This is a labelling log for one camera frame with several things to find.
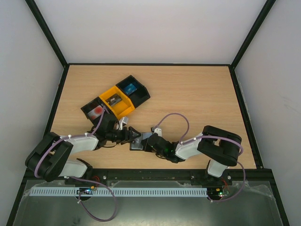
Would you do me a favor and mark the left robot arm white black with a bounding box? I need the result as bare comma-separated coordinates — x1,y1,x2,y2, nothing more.
25,113,141,182

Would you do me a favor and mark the black leather card holder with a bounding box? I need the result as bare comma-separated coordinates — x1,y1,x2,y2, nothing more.
129,132,153,152

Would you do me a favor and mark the black card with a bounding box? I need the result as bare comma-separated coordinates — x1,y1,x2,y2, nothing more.
106,94,122,106
131,134,143,149

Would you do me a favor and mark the black bin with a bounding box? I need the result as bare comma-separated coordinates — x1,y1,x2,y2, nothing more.
81,97,112,126
116,75,151,108

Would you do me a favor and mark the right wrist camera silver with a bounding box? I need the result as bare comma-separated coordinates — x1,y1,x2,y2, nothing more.
151,127,162,137

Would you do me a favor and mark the black bin right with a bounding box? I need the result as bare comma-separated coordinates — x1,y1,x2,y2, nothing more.
116,75,151,108

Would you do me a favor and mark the black bin left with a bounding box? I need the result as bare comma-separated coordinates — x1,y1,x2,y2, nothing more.
81,97,112,126

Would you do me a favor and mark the black cage frame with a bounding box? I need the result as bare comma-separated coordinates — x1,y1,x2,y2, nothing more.
6,0,290,226

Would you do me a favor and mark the black card in bin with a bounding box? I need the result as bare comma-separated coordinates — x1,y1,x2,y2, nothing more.
106,94,122,106

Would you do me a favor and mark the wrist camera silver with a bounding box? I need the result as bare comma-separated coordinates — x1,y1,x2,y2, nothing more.
118,116,128,130
151,127,162,137

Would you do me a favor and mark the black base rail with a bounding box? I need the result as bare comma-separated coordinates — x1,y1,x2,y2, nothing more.
23,169,276,187

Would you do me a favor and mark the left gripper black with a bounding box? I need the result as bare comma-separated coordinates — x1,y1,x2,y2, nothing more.
107,127,141,145

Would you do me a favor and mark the blue card in bin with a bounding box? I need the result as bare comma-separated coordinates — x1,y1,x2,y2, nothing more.
124,83,137,96

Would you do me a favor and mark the grey slotted cable duct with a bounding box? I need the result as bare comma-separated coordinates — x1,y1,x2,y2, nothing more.
29,187,207,197

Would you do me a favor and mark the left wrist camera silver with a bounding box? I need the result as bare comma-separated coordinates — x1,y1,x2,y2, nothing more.
118,116,128,130

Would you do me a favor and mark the yellow bin middle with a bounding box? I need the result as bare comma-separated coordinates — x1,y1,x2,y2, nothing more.
99,86,135,120

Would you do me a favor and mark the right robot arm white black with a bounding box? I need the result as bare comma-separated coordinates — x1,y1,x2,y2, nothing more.
142,125,243,185

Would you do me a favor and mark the red white card in bin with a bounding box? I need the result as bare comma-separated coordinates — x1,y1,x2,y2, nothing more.
87,105,103,121

